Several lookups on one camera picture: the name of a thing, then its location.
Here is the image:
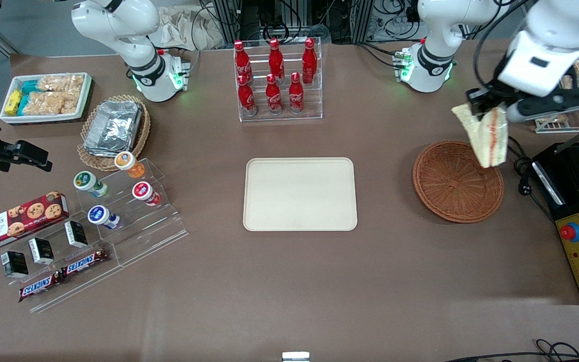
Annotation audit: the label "brown round wicker basket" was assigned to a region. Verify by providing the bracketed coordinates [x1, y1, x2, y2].
[412, 140, 505, 224]

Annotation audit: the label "triangular sandwich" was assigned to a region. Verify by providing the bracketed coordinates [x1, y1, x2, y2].
[452, 103, 510, 169]

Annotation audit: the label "yellow snack packet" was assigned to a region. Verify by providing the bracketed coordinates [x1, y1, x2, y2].
[5, 89, 23, 116]

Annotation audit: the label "white rectangular snack bin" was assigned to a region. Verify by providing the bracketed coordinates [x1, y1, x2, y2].
[0, 72, 93, 125]

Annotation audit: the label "red Walkers cookie box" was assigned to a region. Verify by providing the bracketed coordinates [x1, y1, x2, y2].
[0, 191, 70, 253]

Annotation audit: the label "light tan wicker basket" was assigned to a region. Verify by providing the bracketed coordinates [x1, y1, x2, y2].
[77, 95, 151, 172]

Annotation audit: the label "clear acrylic stepped stand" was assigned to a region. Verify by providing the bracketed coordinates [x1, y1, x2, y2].
[28, 157, 188, 313]

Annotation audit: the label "Snickers chocolate bar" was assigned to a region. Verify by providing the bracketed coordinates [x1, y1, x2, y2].
[18, 271, 66, 303]
[61, 249, 111, 278]

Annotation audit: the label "crumpled beige cloth bag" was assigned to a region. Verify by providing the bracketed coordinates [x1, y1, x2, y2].
[156, 5, 225, 51]

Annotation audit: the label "green lid yogurt cup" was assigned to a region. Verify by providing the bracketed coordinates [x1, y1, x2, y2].
[73, 171, 109, 198]

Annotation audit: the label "white wire shelf rack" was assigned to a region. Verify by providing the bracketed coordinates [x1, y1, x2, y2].
[535, 43, 579, 134]

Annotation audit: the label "clear rice cracker bag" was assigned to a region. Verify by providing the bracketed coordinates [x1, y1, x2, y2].
[38, 74, 85, 93]
[23, 90, 79, 116]

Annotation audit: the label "black power cable with plug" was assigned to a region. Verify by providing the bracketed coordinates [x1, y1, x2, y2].
[507, 136, 556, 222]

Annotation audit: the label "stacked aluminium foil containers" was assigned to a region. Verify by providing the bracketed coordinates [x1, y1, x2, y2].
[83, 100, 143, 156]

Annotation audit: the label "black yellow control box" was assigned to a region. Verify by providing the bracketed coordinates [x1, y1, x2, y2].
[531, 142, 579, 306]

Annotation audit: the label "beige plastic tray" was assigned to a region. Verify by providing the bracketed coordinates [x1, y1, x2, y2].
[243, 157, 358, 232]

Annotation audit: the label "blue lid yogurt cup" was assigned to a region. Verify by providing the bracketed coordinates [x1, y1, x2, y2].
[87, 205, 121, 230]

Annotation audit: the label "red lid yogurt cup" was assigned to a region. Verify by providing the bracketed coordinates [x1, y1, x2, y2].
[132, 182, 162, 207]

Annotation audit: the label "black aluminium equipment frame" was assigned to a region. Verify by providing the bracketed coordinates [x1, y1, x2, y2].
[213, 0, 375, 45]

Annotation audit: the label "orange lid yogurt cup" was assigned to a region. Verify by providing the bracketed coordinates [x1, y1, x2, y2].
[115, 151, 146, 179]

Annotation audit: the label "black cables at table edge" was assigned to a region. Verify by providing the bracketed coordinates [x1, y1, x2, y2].
[443, 339, 579, 362]

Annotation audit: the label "clear acrylic bottle rack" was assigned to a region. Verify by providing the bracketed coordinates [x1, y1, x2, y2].
[233, 36, 323, 123]

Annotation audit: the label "red cola bottle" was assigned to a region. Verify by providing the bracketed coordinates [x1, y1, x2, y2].
[302, 38, 318, 85]
[288, 72, 305, 114]
[238, 74, 257, 117]
[265, 74, 283, 116]
[233, 40, 254, 83]
[268, 38, 285, 81]

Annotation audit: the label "small black box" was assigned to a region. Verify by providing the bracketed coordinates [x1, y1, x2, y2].
[64, 220, 89, 248]
[1, 250, 29, 279]
[28, 237, 55, 265]

